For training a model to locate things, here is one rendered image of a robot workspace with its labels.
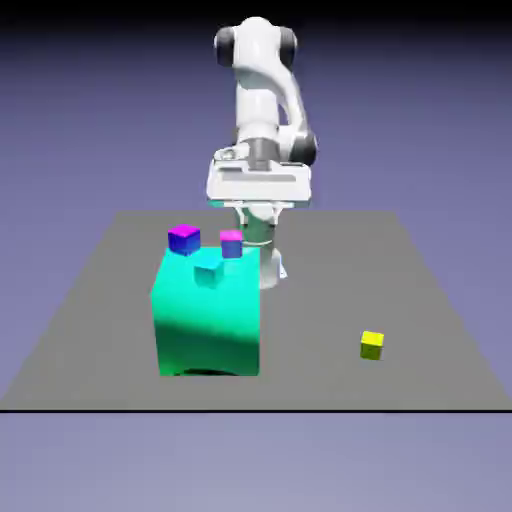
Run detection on small yellow cube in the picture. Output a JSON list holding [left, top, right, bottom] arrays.
[[359, 330, 386, 362]]

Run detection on small light purple cube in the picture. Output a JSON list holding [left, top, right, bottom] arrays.
[[219, 229, 244, 260]]

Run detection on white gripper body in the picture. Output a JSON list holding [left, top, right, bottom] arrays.
[[206, 158, 313, 209]]

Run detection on small cyan cube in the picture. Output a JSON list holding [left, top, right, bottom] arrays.
[[193, 257, 225, 290]]

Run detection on small dark purple cube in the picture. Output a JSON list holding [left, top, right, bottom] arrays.
[[167, 224, 202, 257]]

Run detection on large green box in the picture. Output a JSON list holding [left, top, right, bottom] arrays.
[[149, 246, 262, 378]]

